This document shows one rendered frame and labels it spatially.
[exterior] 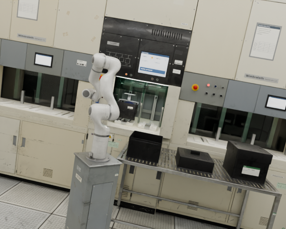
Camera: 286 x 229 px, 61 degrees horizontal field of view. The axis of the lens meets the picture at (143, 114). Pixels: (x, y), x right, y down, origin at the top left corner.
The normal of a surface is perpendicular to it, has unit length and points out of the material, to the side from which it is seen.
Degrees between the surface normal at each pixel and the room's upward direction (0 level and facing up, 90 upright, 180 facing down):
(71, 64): 90
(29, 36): 90
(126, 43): 90
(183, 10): 90
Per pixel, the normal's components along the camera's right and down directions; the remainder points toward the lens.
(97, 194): 0.61, 0.23
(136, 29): -0.11, 0.14
